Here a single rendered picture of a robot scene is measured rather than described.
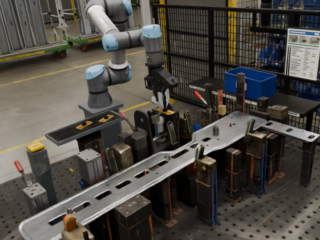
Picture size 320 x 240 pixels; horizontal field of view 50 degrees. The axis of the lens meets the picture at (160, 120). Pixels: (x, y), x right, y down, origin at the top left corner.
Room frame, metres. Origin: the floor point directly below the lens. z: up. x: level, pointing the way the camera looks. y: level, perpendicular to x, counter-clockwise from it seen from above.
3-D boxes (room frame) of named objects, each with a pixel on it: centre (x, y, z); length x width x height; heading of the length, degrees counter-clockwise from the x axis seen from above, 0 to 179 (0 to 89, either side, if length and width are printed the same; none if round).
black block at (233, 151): (1.44, -0.35, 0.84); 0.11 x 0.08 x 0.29; 40
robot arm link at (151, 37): (1.44, 0.00, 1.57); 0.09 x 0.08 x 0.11; 22
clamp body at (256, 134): (1.50, -0.48, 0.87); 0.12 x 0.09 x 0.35; 40
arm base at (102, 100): (1.95, 0.35, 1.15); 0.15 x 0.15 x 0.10
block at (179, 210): (1.41, -0.02, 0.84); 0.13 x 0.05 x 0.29; 40
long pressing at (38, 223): (1.38, -0.02, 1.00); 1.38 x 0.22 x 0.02; 130
